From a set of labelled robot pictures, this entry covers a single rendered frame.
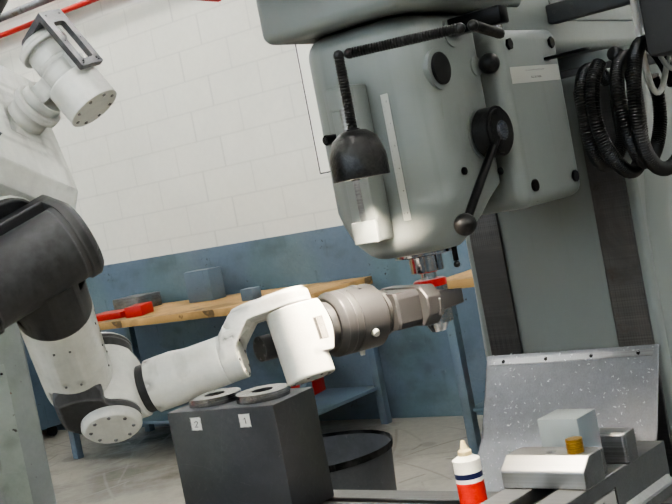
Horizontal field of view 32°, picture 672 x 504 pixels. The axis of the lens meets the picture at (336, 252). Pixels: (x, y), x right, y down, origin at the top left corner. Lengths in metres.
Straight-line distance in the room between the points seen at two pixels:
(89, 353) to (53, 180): 0.21
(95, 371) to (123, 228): 6.92
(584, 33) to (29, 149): 0.94
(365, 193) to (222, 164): 6.10
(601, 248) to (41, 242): 0.97
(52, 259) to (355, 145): 0.39
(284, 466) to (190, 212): 6.08
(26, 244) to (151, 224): 6.86
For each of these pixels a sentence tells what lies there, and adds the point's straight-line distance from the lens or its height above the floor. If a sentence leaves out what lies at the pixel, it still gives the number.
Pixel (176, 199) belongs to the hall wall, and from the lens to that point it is 7.95.
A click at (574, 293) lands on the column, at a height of 1.17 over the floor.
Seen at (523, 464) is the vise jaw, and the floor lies 1.02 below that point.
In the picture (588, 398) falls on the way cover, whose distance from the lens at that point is 1.96.
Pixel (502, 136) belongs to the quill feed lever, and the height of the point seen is 1.45.
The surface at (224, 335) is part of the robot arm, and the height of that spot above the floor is 1.26.
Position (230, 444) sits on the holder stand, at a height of 1.05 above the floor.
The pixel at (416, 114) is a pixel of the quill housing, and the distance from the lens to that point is 1.55.
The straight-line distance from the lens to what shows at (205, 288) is 7.42.
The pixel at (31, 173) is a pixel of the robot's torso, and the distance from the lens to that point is 1.41.
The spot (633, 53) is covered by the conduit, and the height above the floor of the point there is 1.53.
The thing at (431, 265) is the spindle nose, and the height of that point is 1.29.
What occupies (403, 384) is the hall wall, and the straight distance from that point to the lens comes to 7.01.
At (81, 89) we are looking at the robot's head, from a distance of 1.42.
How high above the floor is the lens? 1.42
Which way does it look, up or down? 3 degrees down
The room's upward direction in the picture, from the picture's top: 11 degrees counter-clockwise
